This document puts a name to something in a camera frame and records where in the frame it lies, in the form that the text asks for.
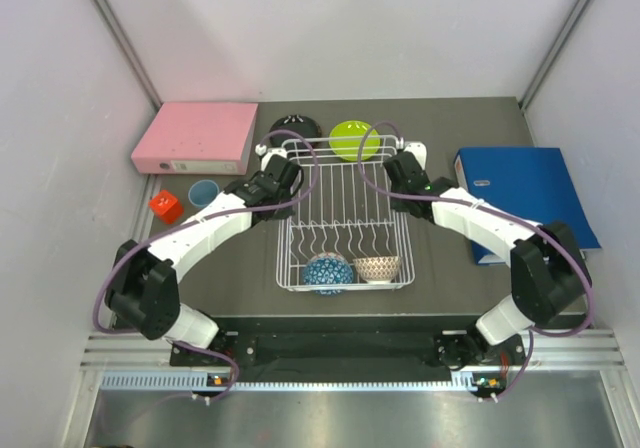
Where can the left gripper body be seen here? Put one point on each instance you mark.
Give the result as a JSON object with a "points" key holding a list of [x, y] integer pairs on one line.
{"points": [[283, 212]]}

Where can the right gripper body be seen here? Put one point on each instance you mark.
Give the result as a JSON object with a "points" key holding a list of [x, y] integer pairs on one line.
{"points": [[398, 204]]}

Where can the lime green plate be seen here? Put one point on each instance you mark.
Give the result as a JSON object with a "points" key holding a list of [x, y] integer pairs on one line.
{"points": [[345, 139]]}

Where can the blue plastic cup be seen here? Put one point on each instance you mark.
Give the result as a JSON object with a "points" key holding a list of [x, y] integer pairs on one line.
{"points": [[202, 193]]}

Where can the white wire dish rack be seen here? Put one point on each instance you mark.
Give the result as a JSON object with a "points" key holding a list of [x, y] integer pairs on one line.
{"points": [[344, 215]]}

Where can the red patterned white bowl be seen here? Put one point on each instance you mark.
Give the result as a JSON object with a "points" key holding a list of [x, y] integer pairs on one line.
{"points": [[378, 270]]}

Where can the blue patterned bowl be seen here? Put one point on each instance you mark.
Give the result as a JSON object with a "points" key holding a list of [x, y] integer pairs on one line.
{"points": [[326, 271]]}

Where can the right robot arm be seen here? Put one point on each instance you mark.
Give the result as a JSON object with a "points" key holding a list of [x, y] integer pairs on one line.
{"points": [[547, 271]]}

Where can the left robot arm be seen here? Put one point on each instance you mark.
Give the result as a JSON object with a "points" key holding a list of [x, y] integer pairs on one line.
{"points": [[143, 286]]}

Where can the red cube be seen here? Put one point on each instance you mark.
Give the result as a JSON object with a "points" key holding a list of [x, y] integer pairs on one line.
{"points": [[166, 207]]}

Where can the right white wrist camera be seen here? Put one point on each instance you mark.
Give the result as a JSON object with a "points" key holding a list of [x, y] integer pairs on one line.
{"points": [[417, 149]]}

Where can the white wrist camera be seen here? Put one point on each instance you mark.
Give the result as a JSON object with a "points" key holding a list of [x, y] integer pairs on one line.
{"points": [[265, 154], [417, 149]]}

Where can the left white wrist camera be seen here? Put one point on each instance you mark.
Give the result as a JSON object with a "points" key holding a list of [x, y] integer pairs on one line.
{"points": [[265, 154]]}

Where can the pink ring binder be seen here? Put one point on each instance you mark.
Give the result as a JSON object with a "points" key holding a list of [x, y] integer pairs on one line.
{"points": [[197, 138]]}

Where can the blue ring binder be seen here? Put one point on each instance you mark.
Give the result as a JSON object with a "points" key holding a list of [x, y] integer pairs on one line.
{"points": [[529, 182]]}

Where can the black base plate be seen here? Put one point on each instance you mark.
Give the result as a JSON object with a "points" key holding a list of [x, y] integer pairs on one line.
{"points": [[433, 340]]}

